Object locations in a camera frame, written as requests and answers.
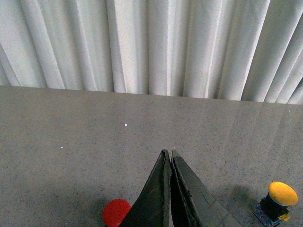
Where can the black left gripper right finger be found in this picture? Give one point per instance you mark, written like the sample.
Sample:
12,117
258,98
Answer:
192,205

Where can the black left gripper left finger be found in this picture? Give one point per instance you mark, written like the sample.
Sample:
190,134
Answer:
152,207

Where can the yellow push button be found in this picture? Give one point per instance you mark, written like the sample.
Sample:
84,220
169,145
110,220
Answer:
273,208

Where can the red push button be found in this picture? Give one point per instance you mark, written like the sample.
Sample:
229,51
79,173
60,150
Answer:
115,211

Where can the white pleated curtain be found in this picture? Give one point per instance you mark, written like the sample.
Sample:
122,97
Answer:
248,50

